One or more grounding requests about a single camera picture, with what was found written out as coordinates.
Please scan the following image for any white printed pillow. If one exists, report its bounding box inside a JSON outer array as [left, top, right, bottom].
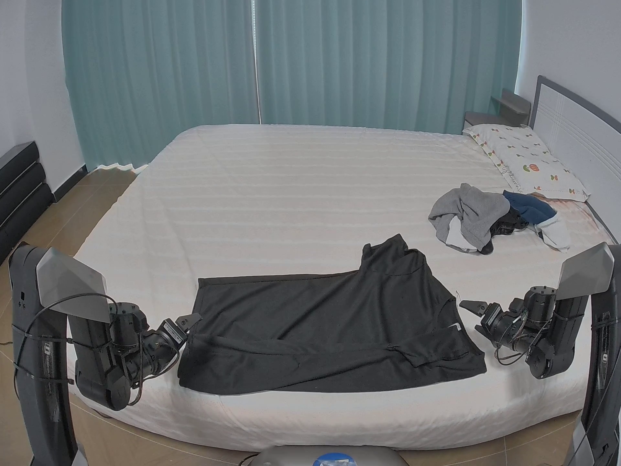
[[462, 123, 590, 203]]

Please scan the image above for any grey bedside table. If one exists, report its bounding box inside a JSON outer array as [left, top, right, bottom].
[[463, 89, 532, 127]]

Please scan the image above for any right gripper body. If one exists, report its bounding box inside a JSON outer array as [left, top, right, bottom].
[[485, 303, 515, 346]]

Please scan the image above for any black T-shirt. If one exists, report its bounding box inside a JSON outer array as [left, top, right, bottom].
[[177, 233, 487, 394]]

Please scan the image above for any bed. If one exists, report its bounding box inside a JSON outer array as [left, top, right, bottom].
[[68, 75, 621, 452]]

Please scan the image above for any blue-green curtain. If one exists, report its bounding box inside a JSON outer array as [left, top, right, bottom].
[[62, 0, 260, 171], [252, 0, 525, 137]]

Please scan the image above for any black chest of drawers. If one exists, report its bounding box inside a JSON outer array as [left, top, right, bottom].
[[0, 141, 53, 263]]

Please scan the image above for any pile of clothes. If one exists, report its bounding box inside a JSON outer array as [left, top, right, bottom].
[[428, 183, 571, 255]]

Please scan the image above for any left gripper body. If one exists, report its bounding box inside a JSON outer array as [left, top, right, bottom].
[[156, 315, 192, 354]]

